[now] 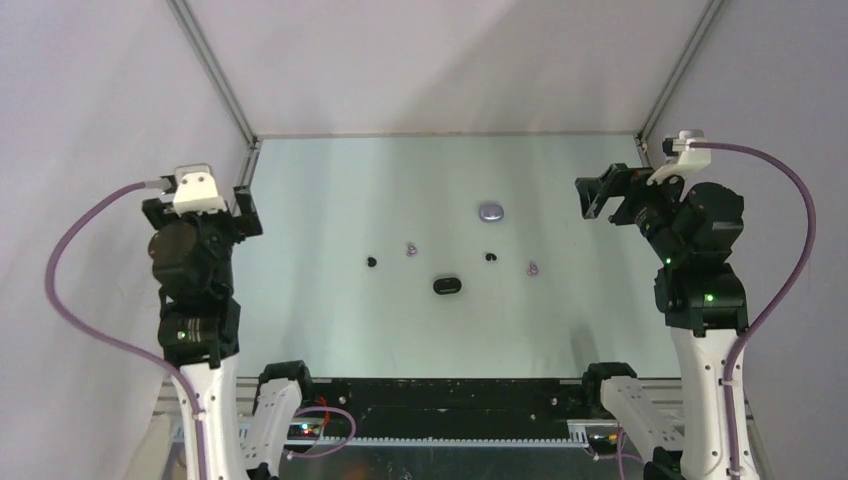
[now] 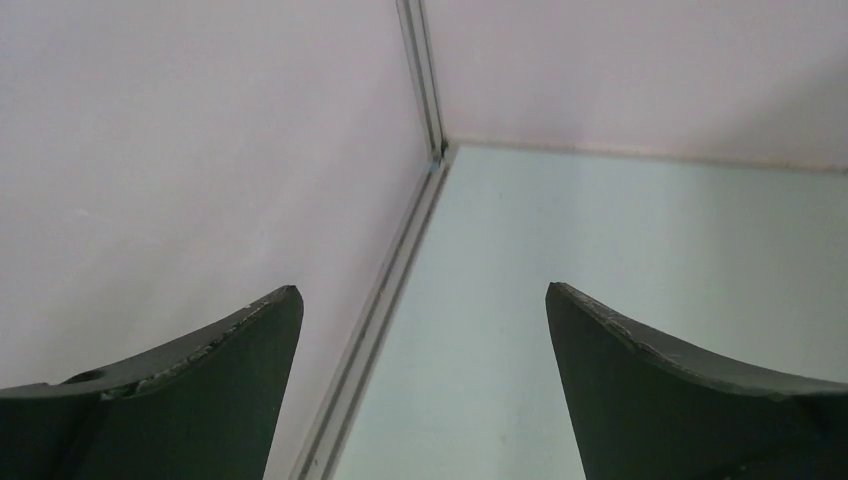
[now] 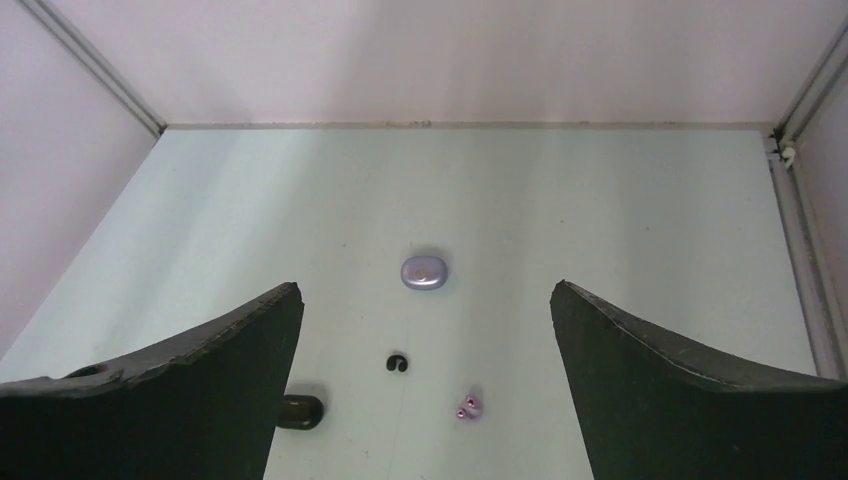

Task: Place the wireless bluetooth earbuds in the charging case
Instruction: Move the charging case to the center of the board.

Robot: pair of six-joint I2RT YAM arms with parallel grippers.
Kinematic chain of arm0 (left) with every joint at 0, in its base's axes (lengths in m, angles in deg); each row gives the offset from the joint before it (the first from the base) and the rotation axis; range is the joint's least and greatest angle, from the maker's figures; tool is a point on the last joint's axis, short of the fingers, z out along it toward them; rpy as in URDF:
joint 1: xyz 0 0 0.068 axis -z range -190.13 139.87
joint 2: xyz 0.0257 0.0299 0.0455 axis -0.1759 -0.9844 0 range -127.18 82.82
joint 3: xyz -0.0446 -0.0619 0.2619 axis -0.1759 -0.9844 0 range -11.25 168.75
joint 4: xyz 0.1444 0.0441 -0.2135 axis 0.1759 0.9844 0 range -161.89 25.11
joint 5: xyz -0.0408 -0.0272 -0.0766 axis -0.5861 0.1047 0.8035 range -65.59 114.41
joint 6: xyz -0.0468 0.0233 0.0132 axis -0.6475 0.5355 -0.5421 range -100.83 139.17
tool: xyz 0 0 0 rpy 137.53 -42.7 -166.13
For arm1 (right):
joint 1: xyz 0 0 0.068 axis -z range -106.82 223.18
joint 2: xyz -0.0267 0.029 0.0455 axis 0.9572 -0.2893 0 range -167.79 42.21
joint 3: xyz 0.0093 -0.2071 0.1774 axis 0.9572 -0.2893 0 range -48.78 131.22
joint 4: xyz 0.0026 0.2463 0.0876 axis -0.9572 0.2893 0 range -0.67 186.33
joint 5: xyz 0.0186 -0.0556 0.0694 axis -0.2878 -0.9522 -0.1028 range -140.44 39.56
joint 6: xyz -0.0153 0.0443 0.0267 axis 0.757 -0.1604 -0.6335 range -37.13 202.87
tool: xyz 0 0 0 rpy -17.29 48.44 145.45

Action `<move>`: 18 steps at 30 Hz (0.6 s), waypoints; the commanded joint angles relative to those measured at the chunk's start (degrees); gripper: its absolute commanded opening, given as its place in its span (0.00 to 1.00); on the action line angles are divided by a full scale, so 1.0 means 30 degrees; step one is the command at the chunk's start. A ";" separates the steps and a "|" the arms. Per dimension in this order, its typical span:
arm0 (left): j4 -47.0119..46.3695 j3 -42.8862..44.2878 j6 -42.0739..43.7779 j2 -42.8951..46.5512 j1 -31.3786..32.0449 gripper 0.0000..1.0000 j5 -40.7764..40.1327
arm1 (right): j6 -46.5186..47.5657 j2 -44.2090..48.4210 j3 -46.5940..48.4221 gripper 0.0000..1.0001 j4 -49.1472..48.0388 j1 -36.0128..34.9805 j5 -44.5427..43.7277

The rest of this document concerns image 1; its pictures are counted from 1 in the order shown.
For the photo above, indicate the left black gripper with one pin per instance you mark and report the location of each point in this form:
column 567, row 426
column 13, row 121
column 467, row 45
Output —
column 160, row 210

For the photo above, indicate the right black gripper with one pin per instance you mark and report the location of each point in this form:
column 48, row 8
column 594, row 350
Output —
column 621, row 180

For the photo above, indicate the purple earbud charging case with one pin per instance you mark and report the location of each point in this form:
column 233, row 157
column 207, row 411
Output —
column 491, row 212

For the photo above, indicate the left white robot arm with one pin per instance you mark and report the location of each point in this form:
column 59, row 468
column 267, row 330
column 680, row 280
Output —
column 191, row 253

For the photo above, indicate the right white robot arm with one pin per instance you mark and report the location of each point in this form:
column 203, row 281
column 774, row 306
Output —
column 692, row 230

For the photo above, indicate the black earbud charging case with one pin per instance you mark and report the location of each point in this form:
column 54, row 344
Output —
column 447, row 285

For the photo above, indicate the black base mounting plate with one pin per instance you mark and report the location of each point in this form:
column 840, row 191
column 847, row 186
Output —
column 456, row 409

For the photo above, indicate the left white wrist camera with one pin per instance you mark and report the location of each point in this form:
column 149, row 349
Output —
column 194, row 190

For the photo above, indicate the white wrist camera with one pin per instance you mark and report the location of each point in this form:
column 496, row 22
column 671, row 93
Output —
column 683, row 159
column 194, row 190

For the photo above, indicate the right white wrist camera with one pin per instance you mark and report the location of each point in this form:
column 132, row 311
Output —
column 683, row 159

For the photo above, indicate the aluminium frame rail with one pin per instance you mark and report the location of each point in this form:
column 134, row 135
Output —
column 200, row 45

